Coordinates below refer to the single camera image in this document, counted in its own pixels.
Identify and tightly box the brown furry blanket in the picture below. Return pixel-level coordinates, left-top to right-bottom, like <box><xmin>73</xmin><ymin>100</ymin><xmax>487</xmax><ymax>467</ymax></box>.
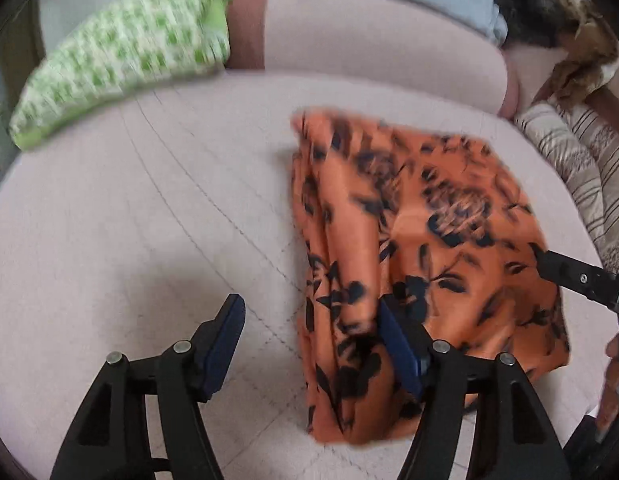
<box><xmin>493</xmin><ymin>0</ymin><xmax>619</xmax><ymax>111</ymax></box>

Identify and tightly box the green patterned pillow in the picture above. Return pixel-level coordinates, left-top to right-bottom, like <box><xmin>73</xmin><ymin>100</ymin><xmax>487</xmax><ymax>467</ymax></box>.
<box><xmin>8</xmin><ymin>0</ymin><xmax>240</xmax><ymax>151</ymax></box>

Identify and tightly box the beige striped pillow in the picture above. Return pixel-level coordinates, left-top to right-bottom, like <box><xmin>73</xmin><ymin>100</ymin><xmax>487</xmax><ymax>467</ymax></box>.
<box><xmin>514</xmin><ymin>100</ymin><xmax>619</xmax><ymax>277</ymax></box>

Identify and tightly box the orange floral garment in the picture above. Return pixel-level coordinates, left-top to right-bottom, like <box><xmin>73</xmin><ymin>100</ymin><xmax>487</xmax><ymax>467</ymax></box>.
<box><xmin>290</xmin><ymin>106</ymin><xmax>571</xmax><ymax>447</ymax></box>

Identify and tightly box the person's right hand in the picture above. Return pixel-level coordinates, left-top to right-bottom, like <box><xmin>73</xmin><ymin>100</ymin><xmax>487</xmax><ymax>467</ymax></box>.
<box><xmin>596</xmin><ymin>332</ymin><xmax>619</xmax><ymax>432</ymax></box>

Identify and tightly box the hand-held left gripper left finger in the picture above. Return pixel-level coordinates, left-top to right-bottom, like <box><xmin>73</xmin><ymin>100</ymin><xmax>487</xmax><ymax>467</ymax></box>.
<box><xmin>50</xmin><ymin>293</ymin><xmax>247</xmax><ymax>480</ymax></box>

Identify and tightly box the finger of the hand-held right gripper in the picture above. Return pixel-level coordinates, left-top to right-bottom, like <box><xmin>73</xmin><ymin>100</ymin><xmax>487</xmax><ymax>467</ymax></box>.
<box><xmin>532</xmin><ymin>242</ymin><xmax>619</xmax><ymax>319</ymax></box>

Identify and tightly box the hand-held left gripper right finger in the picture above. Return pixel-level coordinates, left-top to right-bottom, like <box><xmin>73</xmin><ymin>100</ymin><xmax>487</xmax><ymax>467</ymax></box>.
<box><xmin>378</xmin><ymin>296</ymin><xmax>573</xmax><ymax>480</ymax></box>

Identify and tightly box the pink sofa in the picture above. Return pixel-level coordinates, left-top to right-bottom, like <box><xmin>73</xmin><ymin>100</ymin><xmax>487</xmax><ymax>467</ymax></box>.
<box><xmin>0</xmin><ymin>0</ymin><xmax>619</xmax><ymax>480</ymax></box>

